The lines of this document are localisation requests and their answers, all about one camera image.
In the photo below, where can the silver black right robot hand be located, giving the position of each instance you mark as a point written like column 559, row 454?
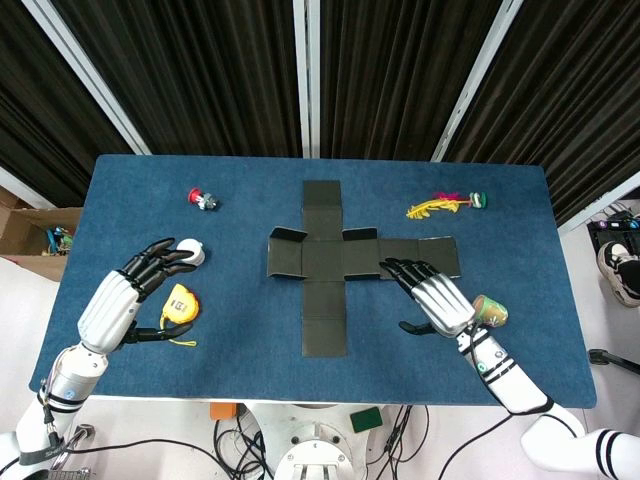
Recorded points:
column 445, row 300

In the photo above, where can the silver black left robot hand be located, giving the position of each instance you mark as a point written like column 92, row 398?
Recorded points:
column 107, row 310

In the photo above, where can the black foldable cardboard box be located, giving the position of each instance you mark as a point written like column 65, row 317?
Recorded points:
column 322, row 260

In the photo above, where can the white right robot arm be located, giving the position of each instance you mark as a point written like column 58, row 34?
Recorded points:
column 510, row 385

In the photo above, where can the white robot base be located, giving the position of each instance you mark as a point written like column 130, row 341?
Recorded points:
column 310, row 425

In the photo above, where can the brown cardboard box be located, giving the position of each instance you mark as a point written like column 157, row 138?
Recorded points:
column 20, row 225

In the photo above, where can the green printed paper cup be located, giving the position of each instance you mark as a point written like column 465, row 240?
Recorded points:
column 492, row 312

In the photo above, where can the yellow tape measure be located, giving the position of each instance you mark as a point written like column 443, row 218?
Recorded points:
column 177, row 305

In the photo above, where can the colourful small tools pile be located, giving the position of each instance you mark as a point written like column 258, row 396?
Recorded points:
column 57, row 240

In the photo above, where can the yellow pink feather shuttlecock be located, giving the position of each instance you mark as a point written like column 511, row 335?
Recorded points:
column 430, row 207

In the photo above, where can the white plastic jar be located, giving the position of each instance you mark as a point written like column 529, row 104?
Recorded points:
column 197, row 256

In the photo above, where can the green block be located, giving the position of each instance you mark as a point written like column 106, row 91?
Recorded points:
column 366, row 420

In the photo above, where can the red and grey toy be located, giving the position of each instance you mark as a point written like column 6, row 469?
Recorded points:
column 202, row 200

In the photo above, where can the orange block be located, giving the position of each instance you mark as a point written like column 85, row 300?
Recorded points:
column 222, row 411

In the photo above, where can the blue felt table mat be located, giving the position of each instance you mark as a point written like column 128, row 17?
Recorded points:
column 250, row 370

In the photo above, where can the black stand leg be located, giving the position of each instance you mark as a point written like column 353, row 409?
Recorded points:
column 600, row 356

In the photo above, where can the black white sneaker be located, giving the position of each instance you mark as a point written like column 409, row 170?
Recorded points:
column 620, row 270

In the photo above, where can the black pleated curtain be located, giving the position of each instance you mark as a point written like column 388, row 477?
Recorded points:
column 390, row 75
column 575, row 100
column 200, row 75
column 30, row 100

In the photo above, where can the white metal partition post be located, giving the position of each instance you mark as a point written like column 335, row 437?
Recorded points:
column 476, row 75
column 20, row 189
column 306, row 75
column 87, row 75
column 600, row 206

